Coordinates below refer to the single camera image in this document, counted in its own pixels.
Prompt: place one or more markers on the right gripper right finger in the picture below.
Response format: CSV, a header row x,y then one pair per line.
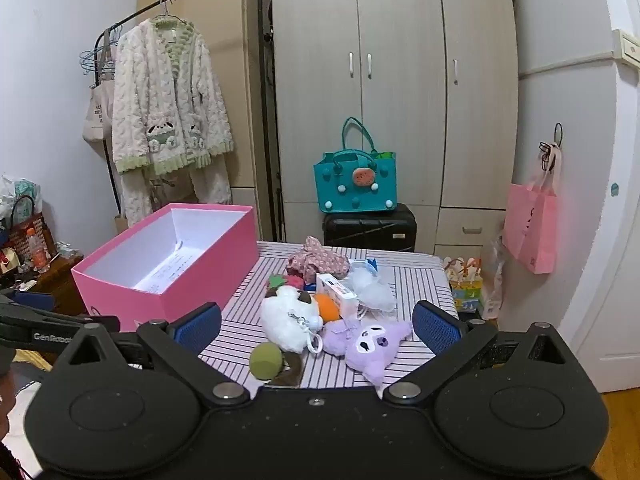
x,y
456,346

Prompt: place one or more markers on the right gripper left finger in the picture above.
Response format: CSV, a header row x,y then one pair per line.
x,y
174,348

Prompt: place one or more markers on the purple Kuromi plush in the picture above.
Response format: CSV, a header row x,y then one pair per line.
x,y
366,346

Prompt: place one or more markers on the green plush ball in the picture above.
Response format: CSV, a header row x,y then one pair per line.
x,y
266,361

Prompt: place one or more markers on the white mesh bath sponge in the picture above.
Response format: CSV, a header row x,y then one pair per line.
x,y
371,291

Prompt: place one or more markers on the blue wet wipes pack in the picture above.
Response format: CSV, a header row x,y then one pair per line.
x,y
370,264

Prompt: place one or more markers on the white fluffy cat plush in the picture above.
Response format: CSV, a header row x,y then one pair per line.
x,y
291,319

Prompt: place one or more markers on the white tissue pack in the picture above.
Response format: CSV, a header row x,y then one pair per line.
x,y
345,299

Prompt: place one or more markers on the red strawberry plush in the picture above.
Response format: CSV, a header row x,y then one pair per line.
x,y
277,280

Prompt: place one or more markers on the orange plush ball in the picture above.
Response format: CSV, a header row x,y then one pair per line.
x,y
328,309

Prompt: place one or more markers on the pink floral fabric bow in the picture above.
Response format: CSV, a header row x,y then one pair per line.
x,y
313,259

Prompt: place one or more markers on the wooden nightstand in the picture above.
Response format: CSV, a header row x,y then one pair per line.
x,y
54,291

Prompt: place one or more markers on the colourful gift bag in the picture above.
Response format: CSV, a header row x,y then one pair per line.
x,y
465,282

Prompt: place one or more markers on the orange drink bottle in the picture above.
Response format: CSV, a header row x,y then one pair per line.
x,y
37,252

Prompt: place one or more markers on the pink storage box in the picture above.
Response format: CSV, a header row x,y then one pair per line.
x,y
170,263

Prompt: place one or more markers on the red woven basket bag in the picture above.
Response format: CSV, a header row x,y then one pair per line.
x,y
17,227

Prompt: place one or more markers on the black suitcase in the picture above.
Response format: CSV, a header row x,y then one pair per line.
x,y
394,231

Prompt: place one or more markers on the striped table cloth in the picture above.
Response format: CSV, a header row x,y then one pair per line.
x,y
412,277

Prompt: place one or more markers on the pink paper bag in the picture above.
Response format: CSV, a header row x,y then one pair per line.
x,y
531,226

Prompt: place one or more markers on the white door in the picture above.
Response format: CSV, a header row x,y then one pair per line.
x,y
601,323

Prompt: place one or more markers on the cream fleece pajama pants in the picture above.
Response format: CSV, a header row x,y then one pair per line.
x,y
144,192

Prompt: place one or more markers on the teal felt handbag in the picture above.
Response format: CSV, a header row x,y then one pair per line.
x,y
353,180

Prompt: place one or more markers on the canvas tote bag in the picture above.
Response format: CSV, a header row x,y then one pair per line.
x,y
98,122

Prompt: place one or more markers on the cream fleece pajama jacket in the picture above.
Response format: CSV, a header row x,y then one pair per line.
x,y
168,109

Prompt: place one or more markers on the beige wardrobe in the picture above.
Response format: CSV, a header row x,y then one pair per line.
x,y
435,81

